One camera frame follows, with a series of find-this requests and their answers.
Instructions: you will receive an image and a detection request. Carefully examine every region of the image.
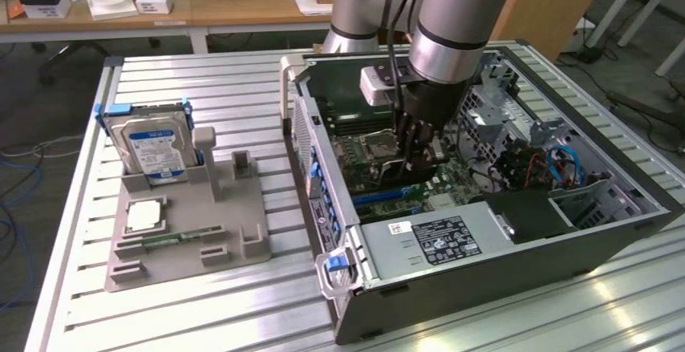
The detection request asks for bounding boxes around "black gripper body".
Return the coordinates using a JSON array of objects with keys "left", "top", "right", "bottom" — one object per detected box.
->
[{"left": 399, "top": 79, "right": 473, "bottom": 131}]

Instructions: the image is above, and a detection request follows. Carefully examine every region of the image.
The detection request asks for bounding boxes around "black graphics card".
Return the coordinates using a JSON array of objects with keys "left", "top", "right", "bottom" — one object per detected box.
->
[{"left": 348, "top": 137, "right": 451, "bottom": 197}]

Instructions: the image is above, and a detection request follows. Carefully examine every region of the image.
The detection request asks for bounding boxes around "blue expansion slot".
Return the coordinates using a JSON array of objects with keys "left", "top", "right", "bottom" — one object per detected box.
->
[{"left": 348, "top": 186, "right": 407, "bottom": 208}]

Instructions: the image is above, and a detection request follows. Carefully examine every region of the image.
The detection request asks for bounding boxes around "CPU socket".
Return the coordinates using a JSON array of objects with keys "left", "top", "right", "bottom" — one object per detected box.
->
[{"left": 359, "top": 129, "right": 402, "bottom": 161}]

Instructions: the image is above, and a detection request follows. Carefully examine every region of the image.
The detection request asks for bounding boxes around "green motherboard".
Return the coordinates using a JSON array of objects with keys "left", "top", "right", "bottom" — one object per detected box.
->
[{"left": 320, "top": 103, "right": 489, "bottom": 225}]

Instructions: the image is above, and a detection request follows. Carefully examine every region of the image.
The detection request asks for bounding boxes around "grey power supply unit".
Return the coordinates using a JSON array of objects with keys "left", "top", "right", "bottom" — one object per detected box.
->
[{"left": 359, "top": 201, "right": 518, "bottom": 283}]

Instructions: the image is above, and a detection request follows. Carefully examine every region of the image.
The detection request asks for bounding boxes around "black power adapter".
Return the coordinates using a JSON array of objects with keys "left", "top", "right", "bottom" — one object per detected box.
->
[{"left": 574, "top": 45, "right": 606, "bottom": 65}]

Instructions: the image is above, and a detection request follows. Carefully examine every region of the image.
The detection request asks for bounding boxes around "wooden cabinet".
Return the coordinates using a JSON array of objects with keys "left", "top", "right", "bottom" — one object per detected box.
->
[{"left": 481, "top": 0, "right": 614, "bottom": 63}]

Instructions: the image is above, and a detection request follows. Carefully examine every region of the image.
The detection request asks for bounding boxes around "metal disk bay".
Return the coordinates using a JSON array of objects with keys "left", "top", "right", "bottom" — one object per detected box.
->
[{"left": 547, "top": 178, "right": 645, "bottom": 229}]

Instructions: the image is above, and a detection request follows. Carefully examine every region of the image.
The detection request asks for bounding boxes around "black open PC case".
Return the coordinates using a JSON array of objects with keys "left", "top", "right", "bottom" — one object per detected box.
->
[{"left": 280, "top": 45, "right": 685, "bottom": 346}]

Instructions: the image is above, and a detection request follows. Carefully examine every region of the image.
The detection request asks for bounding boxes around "hard disk with blue rails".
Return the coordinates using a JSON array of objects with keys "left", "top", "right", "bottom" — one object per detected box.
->
[{"left": 93, "top": 97, "right": 195, "bottom": 187}]

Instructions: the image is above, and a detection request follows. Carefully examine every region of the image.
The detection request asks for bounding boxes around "green RAM stick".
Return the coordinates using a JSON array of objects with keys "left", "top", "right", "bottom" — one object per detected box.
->
[{"left": 140, "top": 226, "right": 224, "bottom": 250}]

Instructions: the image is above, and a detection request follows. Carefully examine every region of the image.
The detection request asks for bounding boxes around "grey parts rack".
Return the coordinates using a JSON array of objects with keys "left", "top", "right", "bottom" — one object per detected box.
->
[{"left": 103, "top": 126, "right": 272, "bottom": 294}]

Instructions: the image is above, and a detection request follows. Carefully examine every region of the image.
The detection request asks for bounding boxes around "silver CPU chip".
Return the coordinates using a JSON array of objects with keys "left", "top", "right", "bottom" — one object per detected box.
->
[{"left": 125, "top": 201, "right": 164, "bottom": 233}]

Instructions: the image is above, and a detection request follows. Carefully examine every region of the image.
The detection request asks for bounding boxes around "small white labelled box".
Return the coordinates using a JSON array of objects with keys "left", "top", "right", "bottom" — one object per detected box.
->
[{"left": 133, "top": 0, "right": 176, "bottom": 15}]

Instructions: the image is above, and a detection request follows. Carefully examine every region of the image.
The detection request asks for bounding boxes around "white square tray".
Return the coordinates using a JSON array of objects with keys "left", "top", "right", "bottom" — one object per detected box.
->
[{"left": 85, "top": 0, "right": 140, "bottom": 22}]

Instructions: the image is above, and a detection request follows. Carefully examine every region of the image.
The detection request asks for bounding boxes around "black office chair base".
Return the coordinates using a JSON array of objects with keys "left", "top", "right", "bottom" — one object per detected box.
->
[{"left": 35, "top": 38, "right": 111, "bottom": 87}]

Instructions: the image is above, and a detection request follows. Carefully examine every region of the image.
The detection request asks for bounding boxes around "wooden desk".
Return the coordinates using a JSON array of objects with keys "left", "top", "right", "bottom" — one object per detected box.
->
[{"left": 0, "top": 0, "right": 483, "bottom": 55}]

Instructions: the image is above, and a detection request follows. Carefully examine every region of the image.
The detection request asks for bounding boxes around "white box with black lid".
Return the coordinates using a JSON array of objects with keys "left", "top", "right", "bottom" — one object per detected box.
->
[{"left": 15, "top": 0, "right": 73, "bottom": 20}]

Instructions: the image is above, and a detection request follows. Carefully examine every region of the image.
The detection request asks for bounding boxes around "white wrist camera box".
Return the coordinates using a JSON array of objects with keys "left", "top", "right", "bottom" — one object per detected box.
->
[{"left": 359, "top": 63, "right": 405, "bottom": 108}]

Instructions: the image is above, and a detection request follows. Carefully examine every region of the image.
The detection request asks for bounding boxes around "red wire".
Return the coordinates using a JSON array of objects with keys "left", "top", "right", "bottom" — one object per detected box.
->
[{"left": 526, "top": 149, "right": 553, "bottom": 188}]

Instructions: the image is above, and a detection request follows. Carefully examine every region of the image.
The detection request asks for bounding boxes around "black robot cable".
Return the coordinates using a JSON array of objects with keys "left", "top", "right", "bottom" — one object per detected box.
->
[{"left": 386, "top": 0, "right": 430, "bottom": 109}]

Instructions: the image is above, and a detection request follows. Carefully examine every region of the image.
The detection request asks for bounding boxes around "blue wire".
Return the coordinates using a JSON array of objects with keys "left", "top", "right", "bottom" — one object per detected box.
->
[{"left": 546, "top": 144, "right": 586, "bottom": 188}]

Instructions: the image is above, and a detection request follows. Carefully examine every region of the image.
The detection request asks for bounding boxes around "white table frame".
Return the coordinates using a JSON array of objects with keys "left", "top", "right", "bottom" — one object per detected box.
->
[{"left": 582, "top": 0, "right": 685, "bottom": 77}]

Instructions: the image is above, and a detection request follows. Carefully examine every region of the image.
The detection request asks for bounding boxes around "white floor cable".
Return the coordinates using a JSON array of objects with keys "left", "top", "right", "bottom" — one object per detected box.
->
[{"left": 0, "top": 134, "right": 88, "bottom": 159}]

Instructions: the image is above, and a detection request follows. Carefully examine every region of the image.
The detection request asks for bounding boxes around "blue floor cable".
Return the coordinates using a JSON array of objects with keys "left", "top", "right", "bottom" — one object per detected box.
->
[{"left": 0, "top": 154, "right": 45, "bottom": 311}]

